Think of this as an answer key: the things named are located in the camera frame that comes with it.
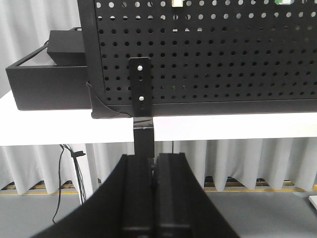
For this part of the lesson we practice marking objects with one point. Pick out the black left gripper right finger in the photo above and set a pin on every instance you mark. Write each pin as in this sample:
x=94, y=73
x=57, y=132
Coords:
x=182, y=208

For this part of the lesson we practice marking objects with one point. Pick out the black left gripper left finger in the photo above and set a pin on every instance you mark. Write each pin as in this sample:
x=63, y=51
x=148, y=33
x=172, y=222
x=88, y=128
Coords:
x=120, y=208

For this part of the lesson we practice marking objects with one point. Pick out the white standing desk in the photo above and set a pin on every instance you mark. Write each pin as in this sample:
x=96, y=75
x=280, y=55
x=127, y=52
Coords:
x=274, y=147

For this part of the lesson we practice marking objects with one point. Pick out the black perforated pegboard panel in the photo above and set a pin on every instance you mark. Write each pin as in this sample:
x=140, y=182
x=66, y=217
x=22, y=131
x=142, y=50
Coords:
x=207, y=57

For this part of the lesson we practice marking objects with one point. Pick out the black shallow tray box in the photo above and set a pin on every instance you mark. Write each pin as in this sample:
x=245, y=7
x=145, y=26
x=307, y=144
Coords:
x=37, y=83

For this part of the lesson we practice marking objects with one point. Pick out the small black box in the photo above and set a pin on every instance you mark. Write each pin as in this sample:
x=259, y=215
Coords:
x=66, y=47

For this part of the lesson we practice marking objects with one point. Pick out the white clip on pegboard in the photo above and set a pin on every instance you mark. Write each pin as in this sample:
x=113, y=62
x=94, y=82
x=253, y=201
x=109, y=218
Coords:
x=177, y=3

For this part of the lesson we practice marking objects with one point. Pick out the white pleated curtain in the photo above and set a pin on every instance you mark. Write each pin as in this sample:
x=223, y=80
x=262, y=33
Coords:
x=231, y=83

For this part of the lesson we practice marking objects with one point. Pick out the green white part on pegboard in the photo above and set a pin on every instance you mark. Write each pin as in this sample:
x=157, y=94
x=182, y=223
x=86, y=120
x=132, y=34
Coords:
x=283, y=2

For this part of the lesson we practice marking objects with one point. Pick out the black pegboard clamp bracket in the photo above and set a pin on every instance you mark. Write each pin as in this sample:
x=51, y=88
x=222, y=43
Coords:
x=140, y=99

